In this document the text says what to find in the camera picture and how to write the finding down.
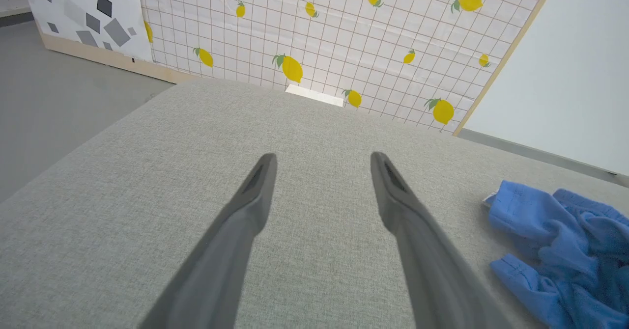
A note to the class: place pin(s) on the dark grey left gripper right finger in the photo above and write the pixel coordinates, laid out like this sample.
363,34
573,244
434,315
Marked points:
422,255

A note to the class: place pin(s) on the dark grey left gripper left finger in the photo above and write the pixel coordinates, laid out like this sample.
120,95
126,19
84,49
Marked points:
221,255

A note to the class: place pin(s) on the blue garment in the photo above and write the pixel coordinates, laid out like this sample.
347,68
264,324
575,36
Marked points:
570,250

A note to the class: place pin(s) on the white box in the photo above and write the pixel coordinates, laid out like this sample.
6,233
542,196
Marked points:
314,95

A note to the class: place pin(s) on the lemon print grid panel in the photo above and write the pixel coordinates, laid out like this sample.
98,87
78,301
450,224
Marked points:
344,34

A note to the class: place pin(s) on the grey terrazzo pattern panel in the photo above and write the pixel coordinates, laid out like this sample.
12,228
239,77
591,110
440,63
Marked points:
83,10

